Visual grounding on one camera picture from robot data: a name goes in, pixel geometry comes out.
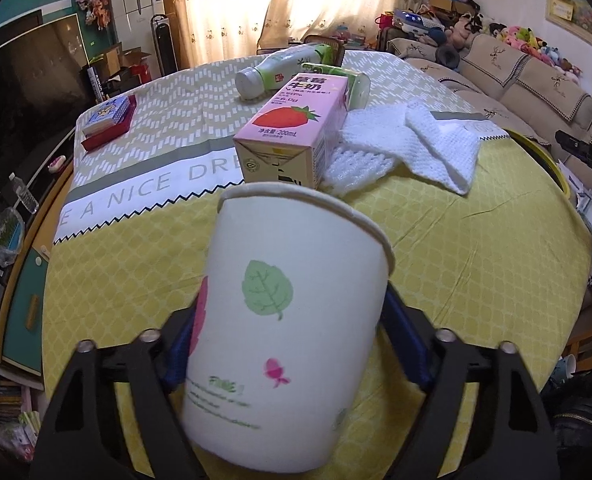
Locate small brown box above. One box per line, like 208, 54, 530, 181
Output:
303, 35, 346, 52

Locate smaller black television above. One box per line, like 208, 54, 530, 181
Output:
0, 9, 44, 46

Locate green white drink bottle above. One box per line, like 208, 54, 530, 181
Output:
235, 42, 346, 101

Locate white standing air conditioner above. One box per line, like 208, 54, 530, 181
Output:
107, 0, 167, 56

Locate white knitted cloth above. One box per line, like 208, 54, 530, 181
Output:
322, 105, 412, 196

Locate black printed sign board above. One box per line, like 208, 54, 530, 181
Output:
88, 67, 109, 101

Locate pile of plush toys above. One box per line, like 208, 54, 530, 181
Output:
428, 7, 584, 78

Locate white blue mug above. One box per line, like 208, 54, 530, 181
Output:
551, 354, 578, 383

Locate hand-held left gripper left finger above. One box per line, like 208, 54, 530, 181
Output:
28, 305, 212, 480

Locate small green label jar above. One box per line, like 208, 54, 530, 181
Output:
301, 61, 371, 111

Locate white paper cup leaf print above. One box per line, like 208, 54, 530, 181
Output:
182, 180, 396, 476

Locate glass coffee table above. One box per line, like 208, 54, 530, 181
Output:
321, 24, 394, 52

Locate large black television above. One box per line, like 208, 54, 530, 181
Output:
0, 12, 97, 256

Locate green wooden television cabinet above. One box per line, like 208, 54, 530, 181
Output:
0, 127, 77, 376

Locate loose papers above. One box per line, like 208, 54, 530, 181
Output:
573, 175, 592, 261

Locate white foam net wrap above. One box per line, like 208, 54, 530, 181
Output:
405, 100, 479, 196

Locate clear plastic bag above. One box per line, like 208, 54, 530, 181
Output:
0, 206, 27, 267

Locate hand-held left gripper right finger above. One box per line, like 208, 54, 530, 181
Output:
376, 285, 562, 480

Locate pink milk carton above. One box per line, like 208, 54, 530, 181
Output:
233, 74, 349, 190

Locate blue tissue pack on tray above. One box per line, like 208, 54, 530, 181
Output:
81, 97, 138, 152

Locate hanging flower wreath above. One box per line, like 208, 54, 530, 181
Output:
76, 0, 112, 28

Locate black white tower fan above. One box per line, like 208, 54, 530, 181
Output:
151, 14, 181, 75

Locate clear water bottle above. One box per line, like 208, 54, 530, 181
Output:
8, 172, 39, 215

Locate row of books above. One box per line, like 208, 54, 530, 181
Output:
0, 377, 42, 441

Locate beige sofa with covers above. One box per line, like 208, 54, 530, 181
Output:
386, 32, 592, 291

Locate open cardboard boxes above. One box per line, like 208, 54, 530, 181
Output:
101, 45, 149, 83

